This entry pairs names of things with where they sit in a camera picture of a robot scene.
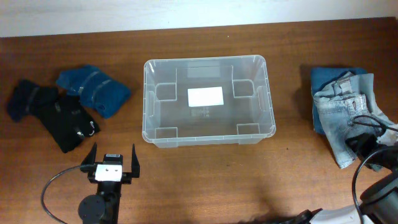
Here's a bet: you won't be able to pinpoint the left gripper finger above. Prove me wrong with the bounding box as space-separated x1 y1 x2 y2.
131 144 140 178
81 143 97 166

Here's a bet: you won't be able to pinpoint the light blue denim jeans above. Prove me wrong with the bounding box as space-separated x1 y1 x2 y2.
313 72 397 169

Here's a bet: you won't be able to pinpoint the dark blue jeans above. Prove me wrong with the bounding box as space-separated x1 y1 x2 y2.
310 67 367 135

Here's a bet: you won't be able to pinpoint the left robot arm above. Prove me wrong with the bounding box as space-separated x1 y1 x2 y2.
78 144 141 224

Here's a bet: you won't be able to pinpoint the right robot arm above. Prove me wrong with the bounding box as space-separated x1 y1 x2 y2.
276 134 397 224

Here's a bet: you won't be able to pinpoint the black folded garment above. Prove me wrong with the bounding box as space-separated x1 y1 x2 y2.
6 80 100 153

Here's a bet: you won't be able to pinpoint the blue folded shirt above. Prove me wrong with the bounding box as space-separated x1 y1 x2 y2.
56 65 131 119

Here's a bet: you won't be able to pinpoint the white label in bin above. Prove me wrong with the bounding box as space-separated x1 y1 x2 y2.
187 86 224 107

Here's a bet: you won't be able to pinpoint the clear plastic storage bin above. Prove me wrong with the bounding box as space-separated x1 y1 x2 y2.
142 55 276 148

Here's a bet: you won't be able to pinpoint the left white camera box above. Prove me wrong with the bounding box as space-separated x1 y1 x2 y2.
95 164 123 182

